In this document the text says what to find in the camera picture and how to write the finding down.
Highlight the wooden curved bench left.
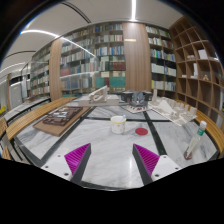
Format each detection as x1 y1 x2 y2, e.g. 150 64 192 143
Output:
0 96 78 161

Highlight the wooden curved bench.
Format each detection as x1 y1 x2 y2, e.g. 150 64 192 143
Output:
0 96 78 161
175 99 224 155

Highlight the clear bottle with green label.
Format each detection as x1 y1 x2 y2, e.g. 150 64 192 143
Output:
184 121 207 160

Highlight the wooden open shelf right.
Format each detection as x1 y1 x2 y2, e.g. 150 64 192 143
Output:
169 17 224 132

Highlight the large bookshelf with books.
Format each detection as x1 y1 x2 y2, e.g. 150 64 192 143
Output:
26 22 177 99

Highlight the brown architectural model board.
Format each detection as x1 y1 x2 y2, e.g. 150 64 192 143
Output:
33 106 89 137

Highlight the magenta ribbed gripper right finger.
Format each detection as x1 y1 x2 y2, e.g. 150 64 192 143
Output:
132 144 159 185

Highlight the white cup with yellow rim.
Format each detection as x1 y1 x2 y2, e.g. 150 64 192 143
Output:
110 115 126 134

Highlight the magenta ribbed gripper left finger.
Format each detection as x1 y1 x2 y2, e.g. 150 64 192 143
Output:
64 143 91 185

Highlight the white architectural model right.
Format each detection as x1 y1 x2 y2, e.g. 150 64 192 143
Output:
149 89 197 126

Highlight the wooden curved bench right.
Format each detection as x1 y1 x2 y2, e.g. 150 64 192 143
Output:
175 99 224 155

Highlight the red round coaster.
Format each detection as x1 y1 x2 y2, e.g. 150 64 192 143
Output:
135 128 148 135

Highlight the dark grey building model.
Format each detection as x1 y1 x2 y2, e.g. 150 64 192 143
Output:
121 91 153 108

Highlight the white building model centre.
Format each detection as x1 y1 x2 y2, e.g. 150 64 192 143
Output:
78 86 119 106

